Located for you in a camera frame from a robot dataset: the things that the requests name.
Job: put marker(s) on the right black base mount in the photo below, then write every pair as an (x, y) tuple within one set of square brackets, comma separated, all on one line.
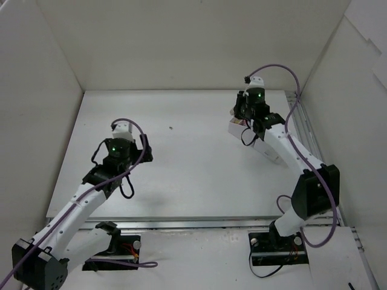
[(267, 250)]

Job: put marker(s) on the purple divided organizer box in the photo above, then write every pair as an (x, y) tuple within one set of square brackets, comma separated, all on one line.
[(239, 129)]

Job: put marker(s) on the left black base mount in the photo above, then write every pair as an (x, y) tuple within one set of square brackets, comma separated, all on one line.
[(122, 248)]

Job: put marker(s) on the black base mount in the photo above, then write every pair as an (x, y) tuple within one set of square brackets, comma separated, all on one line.
[(267, 250), (122, 248)]

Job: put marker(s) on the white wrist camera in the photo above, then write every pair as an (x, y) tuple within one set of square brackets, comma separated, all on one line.
[(254, 82), (123, 130)]

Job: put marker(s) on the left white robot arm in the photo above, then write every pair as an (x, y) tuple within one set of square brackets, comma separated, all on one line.
[(45, 260)]

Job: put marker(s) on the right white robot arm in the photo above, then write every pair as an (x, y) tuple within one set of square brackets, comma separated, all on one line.
[(318, 184)]

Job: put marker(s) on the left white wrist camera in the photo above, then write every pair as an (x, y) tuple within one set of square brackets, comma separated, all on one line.
[(123, 130)]

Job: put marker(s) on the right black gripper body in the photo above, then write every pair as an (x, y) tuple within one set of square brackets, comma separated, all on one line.
[(239, 106)]

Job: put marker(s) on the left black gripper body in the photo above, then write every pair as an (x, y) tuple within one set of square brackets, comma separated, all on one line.
[(145, 150)]

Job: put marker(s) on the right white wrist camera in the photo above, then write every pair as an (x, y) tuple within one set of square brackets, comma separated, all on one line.
[(254, 82)]

